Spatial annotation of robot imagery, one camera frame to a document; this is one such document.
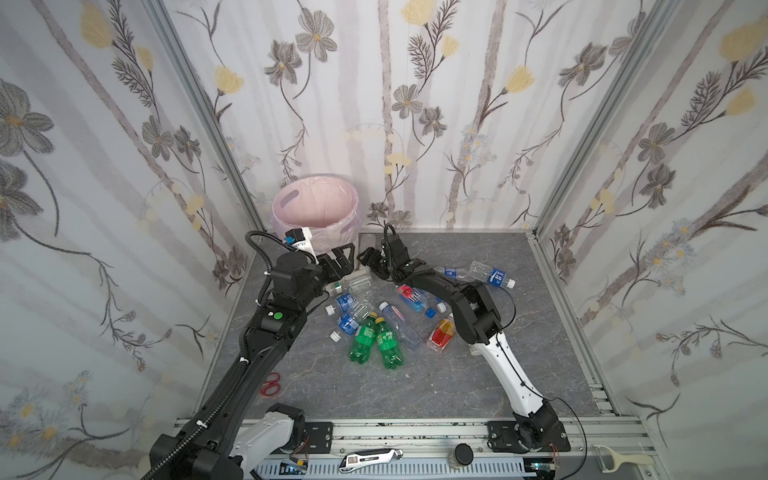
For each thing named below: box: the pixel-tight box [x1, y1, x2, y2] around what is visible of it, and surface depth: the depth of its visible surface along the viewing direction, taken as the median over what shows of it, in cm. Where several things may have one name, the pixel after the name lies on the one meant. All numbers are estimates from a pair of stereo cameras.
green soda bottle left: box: [349, 312, 378, 364], surface depth 88 cm
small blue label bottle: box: [336, 315, 359, 336], surface depth 90 cm
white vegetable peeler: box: [593, 444, 654, 474], surface depth 72 cm
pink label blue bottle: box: [398, 284, 437, 319], surface depth 97 cm
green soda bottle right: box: [376, 317, 403, 369], surface depth 87 cm
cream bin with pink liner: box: [272, 175, 361, 257], surface depth 100 cm
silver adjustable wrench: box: [338, 448, 404, 474], surface depth 72 cm
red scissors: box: [260, 372, 281, 397], surface depth 84 cm
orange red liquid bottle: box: [426, 312, 456, 353], surface depth 88 cm
